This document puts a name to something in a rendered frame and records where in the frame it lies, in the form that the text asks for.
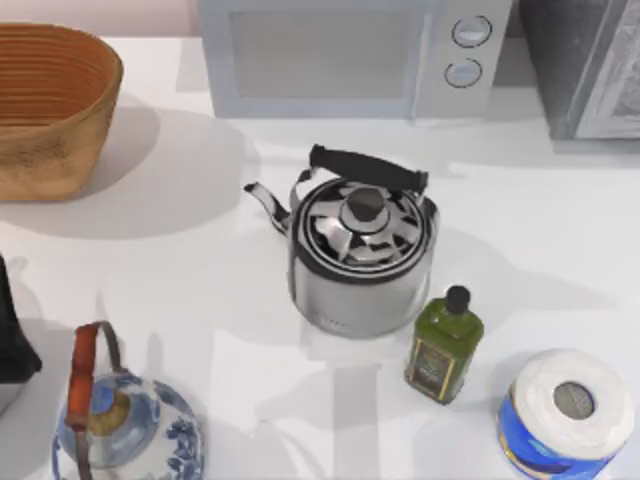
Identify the green bottle with black cap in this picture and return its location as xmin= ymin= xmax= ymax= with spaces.
xmin=403 ymin=285 xmax=485 ymax=404

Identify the pale microwave oven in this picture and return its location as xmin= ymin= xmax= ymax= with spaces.
xmin=195 ymin=0 xmax=512 ymax=121

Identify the microwave knob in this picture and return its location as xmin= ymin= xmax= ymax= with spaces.
xmin=451 ymin=14 xmax=494 ymax=49
xmin=443 ymin=57 xmax=484 ymax=91

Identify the blue and white teapot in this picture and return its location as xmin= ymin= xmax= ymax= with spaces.
xmin=52 ymin=321 xmax=206 ymax=480

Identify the brown woven basket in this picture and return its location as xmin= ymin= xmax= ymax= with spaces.
xmin=0 ymin=23 xmax=125 ymax=203

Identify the white paper roll blue wrapper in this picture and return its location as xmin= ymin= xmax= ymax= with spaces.
xmin=495 ymin=348 xmax=636 ymax=480

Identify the silver kettle with black handle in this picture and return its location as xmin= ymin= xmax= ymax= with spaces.
xmin=243 ymin=143 xmax=442 ymax=340

